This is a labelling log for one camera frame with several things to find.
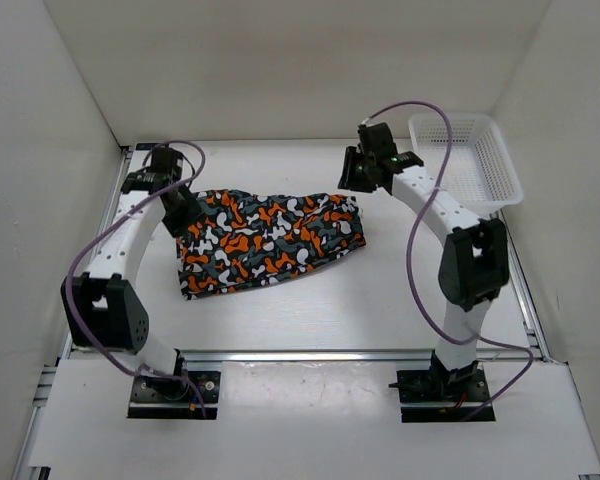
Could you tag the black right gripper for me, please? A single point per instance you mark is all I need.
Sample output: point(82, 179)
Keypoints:
point(352, 157)

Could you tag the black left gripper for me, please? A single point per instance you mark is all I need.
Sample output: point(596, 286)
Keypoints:
point(195, 211)

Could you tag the orange camouflage shorts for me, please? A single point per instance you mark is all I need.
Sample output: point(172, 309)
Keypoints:
point(245, 241)

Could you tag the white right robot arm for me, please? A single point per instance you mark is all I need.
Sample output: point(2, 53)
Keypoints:
point(474, 262)

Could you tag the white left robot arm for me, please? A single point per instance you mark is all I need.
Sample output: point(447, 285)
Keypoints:
point(102, 307)

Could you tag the white plastic basket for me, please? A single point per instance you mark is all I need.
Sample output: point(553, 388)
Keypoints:
point(478, 170)

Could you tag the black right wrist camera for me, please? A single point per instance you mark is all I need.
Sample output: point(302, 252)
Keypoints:
point(376, 141)

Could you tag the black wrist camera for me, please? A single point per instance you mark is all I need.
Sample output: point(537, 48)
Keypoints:
point(166, 161)
point(376, 141)

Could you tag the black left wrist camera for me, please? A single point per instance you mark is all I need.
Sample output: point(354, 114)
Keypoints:
point(166, 161)

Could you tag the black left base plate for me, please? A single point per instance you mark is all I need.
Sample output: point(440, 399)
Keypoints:
point(156, 398)

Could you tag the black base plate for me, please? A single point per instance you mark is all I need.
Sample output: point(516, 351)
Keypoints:
point(421, 402)
point(156, 398)

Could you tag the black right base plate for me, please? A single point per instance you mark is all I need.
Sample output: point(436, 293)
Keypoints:
point(421, 402)

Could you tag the aluminium table frame rail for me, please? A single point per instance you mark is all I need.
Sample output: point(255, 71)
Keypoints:
point(306, 390)

